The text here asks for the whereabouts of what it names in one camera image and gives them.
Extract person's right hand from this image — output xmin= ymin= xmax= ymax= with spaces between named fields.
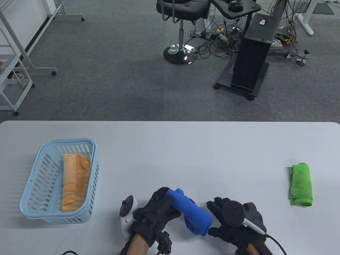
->
xmin=207 ymin=197 xmax=267 ymax=255

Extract person's left hand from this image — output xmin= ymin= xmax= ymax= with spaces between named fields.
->
xmin=131 ymin=187 xmax=181 ymax=248

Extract blue towel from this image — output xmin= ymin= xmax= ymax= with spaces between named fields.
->
xmin=167 ymin=188 xmax=214 ymax=236

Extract green rectangular towel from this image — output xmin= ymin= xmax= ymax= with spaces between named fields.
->
xmin=289 ymin=163 xmax=313 ymax=207

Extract orange towel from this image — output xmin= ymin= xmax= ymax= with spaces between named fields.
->
xmin=61 ymin=153 xmax=91 ymax=212

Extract person's right forearm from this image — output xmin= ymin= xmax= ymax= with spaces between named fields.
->
xmin=246 ymin=242 xmax=262 ymax=255

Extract person's left forearm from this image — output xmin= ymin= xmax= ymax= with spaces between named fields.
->
xmin=127 ymin=234 xmax=149 ymax=255

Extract light blue plastic basket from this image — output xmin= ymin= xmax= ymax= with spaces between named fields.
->
xmin=19 ymin=138 xmax=100 ymax=223

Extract black computer tower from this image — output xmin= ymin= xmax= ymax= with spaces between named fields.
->
xmin=231 ymin=13 xmax=280 ymax=93

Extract white power strip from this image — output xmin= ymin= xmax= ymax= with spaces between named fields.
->
xmin=189 ymin=30 xmax=213 ymax=40

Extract small metal stand black knob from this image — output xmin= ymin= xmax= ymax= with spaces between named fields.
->
xmin=286 ymin=49 xmax=310 ymax=66

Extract white wheeled rack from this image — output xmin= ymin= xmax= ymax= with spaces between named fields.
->
xmin=0 ymin=25 xmax=35 ymax=116

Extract white whiteboard stand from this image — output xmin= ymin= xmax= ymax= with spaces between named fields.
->
xmin=0 ymin=0 xmax=85 ymax=77

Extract black office chair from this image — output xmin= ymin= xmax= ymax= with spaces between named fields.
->
xmin=156 ymin=0 xmax=211 ymax=65

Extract black rolling desk stand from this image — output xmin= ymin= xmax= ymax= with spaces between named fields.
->
xmin=210 ymin=0 xmax=270 ymax=101

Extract white desk leg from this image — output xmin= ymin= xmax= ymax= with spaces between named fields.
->
xmin=295 ymin=0 xmax=319 ymax=36

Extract black desk column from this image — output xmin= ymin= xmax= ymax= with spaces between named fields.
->
xmin=267 ymin=0 xmax=288 ymax=29

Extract dark floor mat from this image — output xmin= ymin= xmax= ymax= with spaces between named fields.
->
xmin=311 ymin=1 xmax=334 ymax=15

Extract black round controller white handle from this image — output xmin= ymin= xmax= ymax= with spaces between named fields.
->
xmin=223 ymin=201 xmax=266 ymax=235
xmin=119 ymin=195 xmax=139 ymax=241

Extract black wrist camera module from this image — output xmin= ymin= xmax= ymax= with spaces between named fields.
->
xmin=155 ymin=231 xmax=172 ymax=254

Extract black glove cable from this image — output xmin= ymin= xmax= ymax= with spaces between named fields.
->
xmin=265 ymin=234 xmax=288 ymax=255

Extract tangled black floor cables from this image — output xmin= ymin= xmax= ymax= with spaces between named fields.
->
xmin=189 ymin=16 xmax=243 ymax=59

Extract tangled coloured wires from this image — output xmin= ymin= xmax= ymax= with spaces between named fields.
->
xmin=262 ymin=0 xmax=302 ymax=47

